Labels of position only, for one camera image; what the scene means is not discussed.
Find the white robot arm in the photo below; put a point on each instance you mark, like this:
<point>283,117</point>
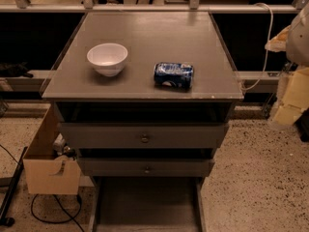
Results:
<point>297,44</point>

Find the black object on rail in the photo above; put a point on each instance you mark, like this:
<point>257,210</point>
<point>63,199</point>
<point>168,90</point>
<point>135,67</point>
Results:
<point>14,70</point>

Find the grey middle drawer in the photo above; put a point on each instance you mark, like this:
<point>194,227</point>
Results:
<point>146,167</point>

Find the black stand leg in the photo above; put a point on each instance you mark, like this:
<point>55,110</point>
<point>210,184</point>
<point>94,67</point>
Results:
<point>10,183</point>

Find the cardboard box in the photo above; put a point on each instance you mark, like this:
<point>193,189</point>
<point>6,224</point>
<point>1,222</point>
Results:
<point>45,172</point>

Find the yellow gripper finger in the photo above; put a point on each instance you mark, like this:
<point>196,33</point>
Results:
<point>278,43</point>
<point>292,99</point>

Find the grey top drawer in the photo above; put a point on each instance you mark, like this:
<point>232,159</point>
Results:
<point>137,137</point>

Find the grey open bottom drawer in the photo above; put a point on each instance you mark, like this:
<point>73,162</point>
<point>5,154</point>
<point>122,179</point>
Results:
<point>147,204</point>

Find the white bowl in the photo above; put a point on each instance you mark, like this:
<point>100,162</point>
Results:
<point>108,59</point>

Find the grey drawer cabinet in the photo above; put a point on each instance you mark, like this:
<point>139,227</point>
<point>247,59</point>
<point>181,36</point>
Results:
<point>132,98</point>

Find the blue pepsi can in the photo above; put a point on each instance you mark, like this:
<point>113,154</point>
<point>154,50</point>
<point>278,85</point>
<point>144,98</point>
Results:
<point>175,75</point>

